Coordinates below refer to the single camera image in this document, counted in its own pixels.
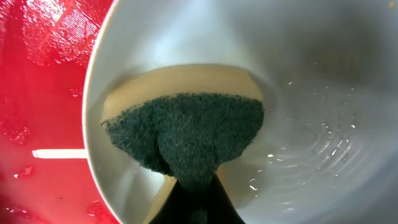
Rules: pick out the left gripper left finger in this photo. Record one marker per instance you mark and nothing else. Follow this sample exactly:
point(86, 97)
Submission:
point(178, 208)

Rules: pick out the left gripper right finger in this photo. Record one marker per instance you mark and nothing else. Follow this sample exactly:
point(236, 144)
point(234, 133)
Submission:
point(219, 208)

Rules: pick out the green yellow sponge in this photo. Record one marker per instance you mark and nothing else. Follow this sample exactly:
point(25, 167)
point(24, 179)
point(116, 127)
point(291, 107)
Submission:
point(185, 121)

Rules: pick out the light blue plate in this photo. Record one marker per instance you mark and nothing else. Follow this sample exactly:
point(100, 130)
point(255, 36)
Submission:
point(328, 72)

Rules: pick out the red plastic tray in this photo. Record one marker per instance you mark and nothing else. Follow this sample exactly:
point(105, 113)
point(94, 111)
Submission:
point(45, 49)

